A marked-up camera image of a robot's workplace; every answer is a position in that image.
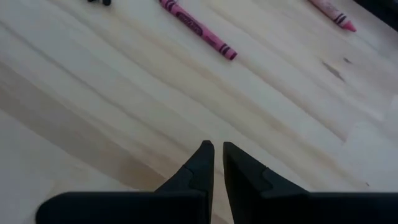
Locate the salmon red crayon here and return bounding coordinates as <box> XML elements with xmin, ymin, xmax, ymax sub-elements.
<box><xmin>307</xmin><ymin>0</ymin><xmax>358</xmax><ymax>33</ymax></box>

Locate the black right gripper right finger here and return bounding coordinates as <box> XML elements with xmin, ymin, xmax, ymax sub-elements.
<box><xmin>223</xmin><ymin>141</ymin><xmax>398</xmax><ymax>224</ymax></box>

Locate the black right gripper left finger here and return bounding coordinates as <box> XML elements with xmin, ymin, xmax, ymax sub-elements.
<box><xmin>35</xmin><ymin>140</ymin><xmax>215</xmax><ymax>224</ymax></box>

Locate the black aluminium table frame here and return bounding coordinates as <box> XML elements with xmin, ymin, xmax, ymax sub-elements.
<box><xmin>354</xmin><ymin>0</ymin><xmax>398</xmax><ymax>32</ymax></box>

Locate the magenta crayon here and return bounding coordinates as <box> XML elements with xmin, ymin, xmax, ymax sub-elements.
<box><xmin>159</xmin><ymin>0</ymin><xmax>238</xmax><ymax>61</ymax></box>

